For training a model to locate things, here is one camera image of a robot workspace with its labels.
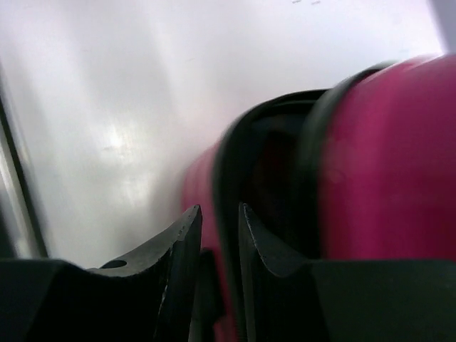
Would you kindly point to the pink teal kids suitcase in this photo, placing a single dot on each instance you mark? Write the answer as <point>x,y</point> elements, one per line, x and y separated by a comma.
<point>362,171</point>

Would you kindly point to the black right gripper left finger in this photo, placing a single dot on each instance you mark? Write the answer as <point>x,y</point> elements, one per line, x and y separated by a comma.
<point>146,294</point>

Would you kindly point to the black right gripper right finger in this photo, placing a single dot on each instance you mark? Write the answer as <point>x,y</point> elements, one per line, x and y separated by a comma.
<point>288,297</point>

